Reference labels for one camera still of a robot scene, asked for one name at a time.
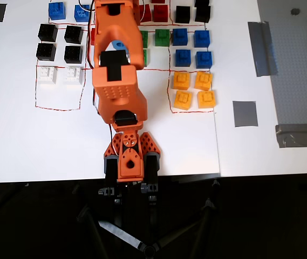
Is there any white lego block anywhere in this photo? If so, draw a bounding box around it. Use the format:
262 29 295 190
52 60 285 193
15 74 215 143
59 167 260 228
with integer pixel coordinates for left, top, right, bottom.
36 66 59 86
63 66 84 86

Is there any blue lego block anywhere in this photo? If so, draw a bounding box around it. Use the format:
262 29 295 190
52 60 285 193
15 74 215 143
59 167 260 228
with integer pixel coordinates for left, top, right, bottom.
172 28 189 46
174 49 192 67
195 50 213 69
193 30 211 49
74 4 92 23
47 2 67 21

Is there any black tripod stand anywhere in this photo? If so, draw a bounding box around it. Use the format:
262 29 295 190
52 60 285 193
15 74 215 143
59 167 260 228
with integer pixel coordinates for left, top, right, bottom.
72 179 223 259

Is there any silver duct tape strip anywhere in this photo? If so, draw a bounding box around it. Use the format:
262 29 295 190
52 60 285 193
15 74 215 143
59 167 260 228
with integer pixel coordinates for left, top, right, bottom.
247 21 279 78
275 123 307 149

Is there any yellow lego block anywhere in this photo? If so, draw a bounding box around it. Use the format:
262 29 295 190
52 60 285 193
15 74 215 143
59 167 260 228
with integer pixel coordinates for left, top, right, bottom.
194 71 213 92
197 90 216 109
172 71 191 91
173 90 193 111

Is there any red white black servo cable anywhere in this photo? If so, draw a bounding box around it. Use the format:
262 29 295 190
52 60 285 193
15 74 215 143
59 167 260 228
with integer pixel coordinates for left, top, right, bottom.
78 0 97 70
108 124 116 158

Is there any grey square tape marker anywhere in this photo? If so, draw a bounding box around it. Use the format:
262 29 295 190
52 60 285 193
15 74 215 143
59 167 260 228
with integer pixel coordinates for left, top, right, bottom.
232 100 259 128

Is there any grey lego baseplate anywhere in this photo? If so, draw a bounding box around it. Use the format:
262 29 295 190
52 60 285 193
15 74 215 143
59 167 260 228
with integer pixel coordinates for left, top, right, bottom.
257 0 307 127

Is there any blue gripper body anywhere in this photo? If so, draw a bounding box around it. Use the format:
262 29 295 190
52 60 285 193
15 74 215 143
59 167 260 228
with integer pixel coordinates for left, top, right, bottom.
112 39 129 51

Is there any grey table clamp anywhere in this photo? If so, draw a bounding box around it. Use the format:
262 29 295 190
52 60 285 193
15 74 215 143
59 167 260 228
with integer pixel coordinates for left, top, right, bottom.
98 155 119 197
140 152 161 203

